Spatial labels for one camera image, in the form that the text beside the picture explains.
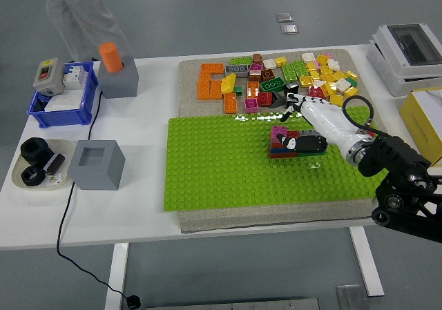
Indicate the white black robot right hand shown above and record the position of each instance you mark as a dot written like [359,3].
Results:
[328,120]

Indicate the magenta toy brick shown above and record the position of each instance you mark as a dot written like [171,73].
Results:
[279,131]
[251,105]

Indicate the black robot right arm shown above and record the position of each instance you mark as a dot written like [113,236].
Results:
[393,154]

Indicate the long grey studded brick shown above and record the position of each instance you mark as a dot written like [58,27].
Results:
[306,133]

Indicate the long red toy brick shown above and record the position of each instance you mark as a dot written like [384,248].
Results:
[281,156]
[293,134]

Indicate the dark green toy brick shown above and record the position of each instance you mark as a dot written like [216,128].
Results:
[312,154]

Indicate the white toy brick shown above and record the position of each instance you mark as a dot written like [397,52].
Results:
[333,64]
[308,57]
[343,85]
[319,83]
[269,63]

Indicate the small green toy brick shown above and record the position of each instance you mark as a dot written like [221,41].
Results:
[238,89]
[353,82]

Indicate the black brick with silver face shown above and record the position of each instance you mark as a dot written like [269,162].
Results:
[291,88]

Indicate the dark grey sloped brick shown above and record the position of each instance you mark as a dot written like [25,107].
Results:
[276,101]

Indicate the pink toy brick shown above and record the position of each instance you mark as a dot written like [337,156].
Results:
[317,65]
[328,55]

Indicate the lime green toy brick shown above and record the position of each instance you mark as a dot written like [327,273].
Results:
[300,68]
[241,60]
[288,72]

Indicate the long blue toy brick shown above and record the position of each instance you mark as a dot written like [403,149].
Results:
[276,150]

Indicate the dark green brick with circles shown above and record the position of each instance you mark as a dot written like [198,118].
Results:
[273,85]

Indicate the dark brown toy brick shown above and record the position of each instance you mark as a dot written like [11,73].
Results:
[268,75]

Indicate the orange toy brick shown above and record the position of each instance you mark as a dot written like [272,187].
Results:
[216,89]
[212,69]
[230,103]
[203,87]
[252,89]

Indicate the magenta brick with white face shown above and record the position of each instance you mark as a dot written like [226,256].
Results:
[256,68]

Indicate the grey brick with circles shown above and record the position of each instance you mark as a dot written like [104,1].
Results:
[237,69]

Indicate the yellow sloped toy brick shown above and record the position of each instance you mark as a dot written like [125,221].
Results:
[228,84]

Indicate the green studded baseplate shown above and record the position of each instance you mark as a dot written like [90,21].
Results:
[224,172]

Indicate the white junction box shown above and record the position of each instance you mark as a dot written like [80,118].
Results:
[380,65]

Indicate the yellow cardboard box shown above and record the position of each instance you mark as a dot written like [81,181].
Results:
[421,130]

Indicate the metal floor plate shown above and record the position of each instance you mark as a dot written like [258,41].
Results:
[284,17]
[289,28]

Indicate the grey-brown foam mat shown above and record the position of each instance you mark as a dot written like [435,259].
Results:
[188,82]

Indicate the white table leg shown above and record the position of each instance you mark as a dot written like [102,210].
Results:
[367,265]
[116,275]

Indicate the square grey metal plate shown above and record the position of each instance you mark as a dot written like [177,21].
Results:
[348,299]

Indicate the long grey metal plate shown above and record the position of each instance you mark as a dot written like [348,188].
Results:
[241,304]

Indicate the grey block with round hole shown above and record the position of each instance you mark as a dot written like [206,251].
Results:
[121,84]

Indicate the orange cylinder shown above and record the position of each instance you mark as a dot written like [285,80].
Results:
[110,58]

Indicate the grey cube with square hole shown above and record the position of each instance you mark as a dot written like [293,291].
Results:
[93,177]

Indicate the white circuit breaker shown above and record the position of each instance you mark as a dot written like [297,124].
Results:
[74,77]

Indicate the beige tray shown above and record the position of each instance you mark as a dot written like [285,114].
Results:
[66,146]

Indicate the blue plastic bin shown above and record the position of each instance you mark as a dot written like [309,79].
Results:
[62,116]

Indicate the black plug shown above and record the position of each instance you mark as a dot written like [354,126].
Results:
[133,301]

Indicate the person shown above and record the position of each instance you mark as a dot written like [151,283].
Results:
[79,13]

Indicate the dark brown roll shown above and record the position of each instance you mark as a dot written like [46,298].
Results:
[55,163]

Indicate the white warning label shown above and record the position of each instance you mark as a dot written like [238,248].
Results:
[54,182]

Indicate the large black nut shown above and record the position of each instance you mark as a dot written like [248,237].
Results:
[43,153]

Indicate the black part in bin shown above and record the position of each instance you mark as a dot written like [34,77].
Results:
[40,104]

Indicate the small black nut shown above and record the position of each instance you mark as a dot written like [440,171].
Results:
[40,179]

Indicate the white flat switch panel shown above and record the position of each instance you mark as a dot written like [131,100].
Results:
[65,102]

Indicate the grey push-button switch box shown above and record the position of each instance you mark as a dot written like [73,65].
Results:
[48,78]

